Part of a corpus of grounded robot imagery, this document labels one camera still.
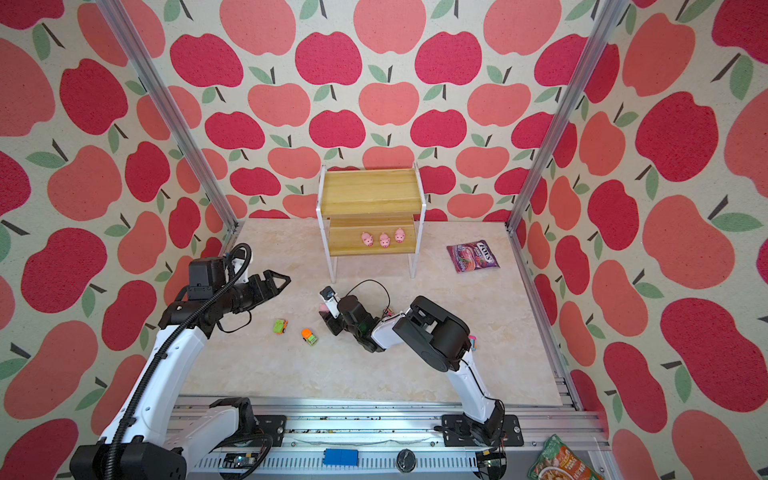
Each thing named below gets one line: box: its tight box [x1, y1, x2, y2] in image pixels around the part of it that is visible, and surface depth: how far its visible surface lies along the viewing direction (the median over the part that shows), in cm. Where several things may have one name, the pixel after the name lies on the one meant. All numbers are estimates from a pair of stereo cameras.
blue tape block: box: [323, 448, 359, 466], surface depth 72 cm
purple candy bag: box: [446, 240, 501, 274], surface depth 110 cm
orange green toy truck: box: [301, 328, 319, 346], surface depth 90 cm
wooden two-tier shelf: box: [316, 163, 427, 284], surface depth 89 cm
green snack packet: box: [528, 434, 604, 480], surface depth 70 cm
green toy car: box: [273, 319, 288, 335], surface depth 92 cm
